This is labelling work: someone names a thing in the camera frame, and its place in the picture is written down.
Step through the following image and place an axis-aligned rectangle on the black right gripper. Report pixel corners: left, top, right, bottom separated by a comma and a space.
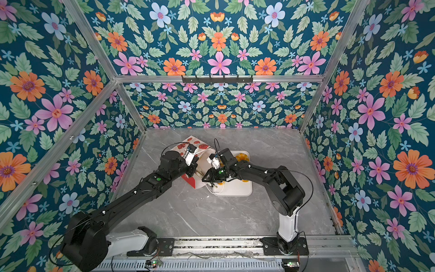
201, 166, 231, 183

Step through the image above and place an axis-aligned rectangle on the round fluted fake bread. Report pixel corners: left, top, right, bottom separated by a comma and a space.
236, 153, 250, 162

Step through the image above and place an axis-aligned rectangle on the red white paper bag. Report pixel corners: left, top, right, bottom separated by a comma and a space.
171, 136, 216, 189

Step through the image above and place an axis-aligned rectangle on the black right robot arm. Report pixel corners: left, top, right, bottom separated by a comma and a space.
202, 148, 305, 255

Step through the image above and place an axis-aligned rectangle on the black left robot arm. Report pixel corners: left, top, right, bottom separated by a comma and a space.
60, 151, 198, 272

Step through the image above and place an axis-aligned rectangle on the white rectangular tray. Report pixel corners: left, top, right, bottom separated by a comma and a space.
208, 151, 253, 197

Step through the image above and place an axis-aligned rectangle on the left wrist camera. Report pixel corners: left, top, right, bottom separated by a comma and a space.
184, 144, 197, 166

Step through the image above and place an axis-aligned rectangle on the aluminium front rail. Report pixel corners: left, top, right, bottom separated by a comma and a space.
101, 236, 361, 261

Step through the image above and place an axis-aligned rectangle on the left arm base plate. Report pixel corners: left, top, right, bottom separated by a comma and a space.
126, 238, 175, 257

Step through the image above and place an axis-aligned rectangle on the black hook rail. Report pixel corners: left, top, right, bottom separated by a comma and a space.
181, 75, 254, 84

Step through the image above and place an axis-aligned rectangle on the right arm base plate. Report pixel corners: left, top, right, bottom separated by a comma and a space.
259, 237, 309, 256

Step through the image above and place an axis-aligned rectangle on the white slotted cable duct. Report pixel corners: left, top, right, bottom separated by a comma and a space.
94, 259, 284, 272

